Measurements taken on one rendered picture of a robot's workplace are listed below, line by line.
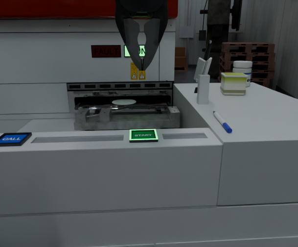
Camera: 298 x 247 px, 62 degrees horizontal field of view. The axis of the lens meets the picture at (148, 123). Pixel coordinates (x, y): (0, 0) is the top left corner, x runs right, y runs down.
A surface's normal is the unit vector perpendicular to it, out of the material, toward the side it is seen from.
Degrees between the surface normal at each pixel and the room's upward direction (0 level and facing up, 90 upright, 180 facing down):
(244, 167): 90
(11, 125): 90
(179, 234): 90
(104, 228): 90
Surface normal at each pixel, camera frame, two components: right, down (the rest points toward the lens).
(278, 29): -0.21, 0.33
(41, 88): 0.06, 0.33
